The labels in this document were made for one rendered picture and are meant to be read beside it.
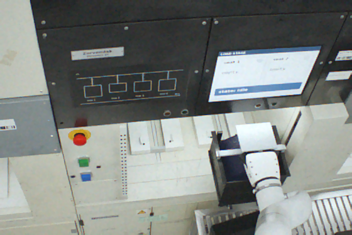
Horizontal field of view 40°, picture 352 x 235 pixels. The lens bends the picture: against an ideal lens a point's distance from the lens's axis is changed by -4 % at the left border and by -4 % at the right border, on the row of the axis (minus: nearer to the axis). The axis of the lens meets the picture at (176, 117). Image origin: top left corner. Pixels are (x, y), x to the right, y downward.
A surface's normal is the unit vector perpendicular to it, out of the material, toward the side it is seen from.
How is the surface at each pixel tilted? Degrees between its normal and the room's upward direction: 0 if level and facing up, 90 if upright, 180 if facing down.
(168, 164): 0
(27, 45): 90
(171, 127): 0
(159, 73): 90
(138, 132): 0
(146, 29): 90
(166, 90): 90
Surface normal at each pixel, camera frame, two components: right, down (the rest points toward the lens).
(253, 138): 0.08, -0.57
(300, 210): 0.51, -0.22
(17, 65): 0.16, 0.82
